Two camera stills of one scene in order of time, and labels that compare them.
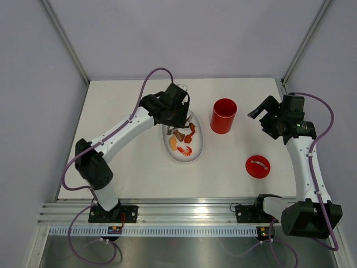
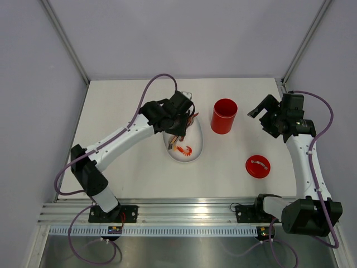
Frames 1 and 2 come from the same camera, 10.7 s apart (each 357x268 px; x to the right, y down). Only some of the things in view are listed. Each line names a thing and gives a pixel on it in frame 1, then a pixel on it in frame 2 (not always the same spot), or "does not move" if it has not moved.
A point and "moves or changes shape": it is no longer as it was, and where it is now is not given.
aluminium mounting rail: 160,211 does not move
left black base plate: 97,214 does not move
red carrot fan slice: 188,138 to 191,119
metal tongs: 171,129 moves or changes shape
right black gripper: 270,104 does not move
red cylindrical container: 223,115 does not move
